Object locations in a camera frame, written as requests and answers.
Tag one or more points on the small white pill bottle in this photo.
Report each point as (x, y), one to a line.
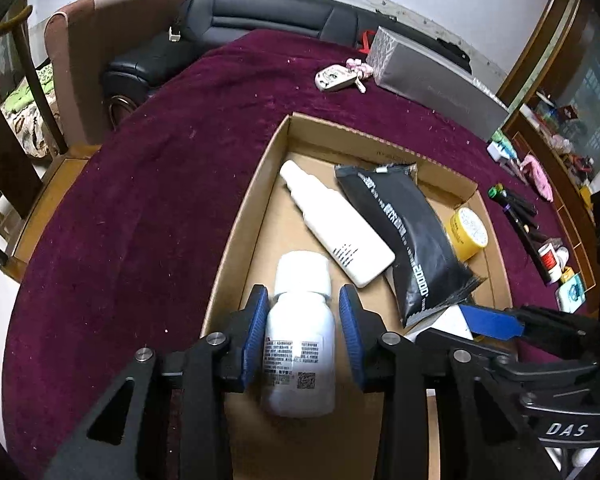
(299, 353)

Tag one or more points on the pink cloth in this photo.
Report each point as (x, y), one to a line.
(533, 170)

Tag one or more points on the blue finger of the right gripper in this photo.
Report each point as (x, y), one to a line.
(492, 323)

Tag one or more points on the teal tissue pack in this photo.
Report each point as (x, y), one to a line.
(570, 295)

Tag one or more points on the brown upholstered chair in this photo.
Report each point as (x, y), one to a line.
(80, 39)

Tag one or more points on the wooden cabinet counter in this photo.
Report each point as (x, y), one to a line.
(553, 95)

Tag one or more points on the maroon bed blanket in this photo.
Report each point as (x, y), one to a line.
(131, 253)

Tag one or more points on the white key fob charm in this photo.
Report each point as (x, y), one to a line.
(336, 77)

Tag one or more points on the white paper card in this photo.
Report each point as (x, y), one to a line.
(450, 320)

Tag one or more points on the green cloth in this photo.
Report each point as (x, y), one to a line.
(503, 142)

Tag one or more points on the black pen green cap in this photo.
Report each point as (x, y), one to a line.
(502, 195)

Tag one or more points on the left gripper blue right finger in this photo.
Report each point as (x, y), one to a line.
(358, 328)

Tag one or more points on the grey long gift box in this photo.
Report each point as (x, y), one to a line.
(408, 69)

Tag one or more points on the yellow round tin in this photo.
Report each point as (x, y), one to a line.
(467, 233)

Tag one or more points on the black foil packet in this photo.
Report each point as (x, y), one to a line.
(426, 276)

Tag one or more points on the white spray bottle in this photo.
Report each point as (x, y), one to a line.
(344, 233)

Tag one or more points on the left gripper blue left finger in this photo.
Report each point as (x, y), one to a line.
(256, 309)

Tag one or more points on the white charger adapter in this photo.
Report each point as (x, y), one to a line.
(496, 152)

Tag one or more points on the black leather sofa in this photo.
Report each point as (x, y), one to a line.
(202, 25)

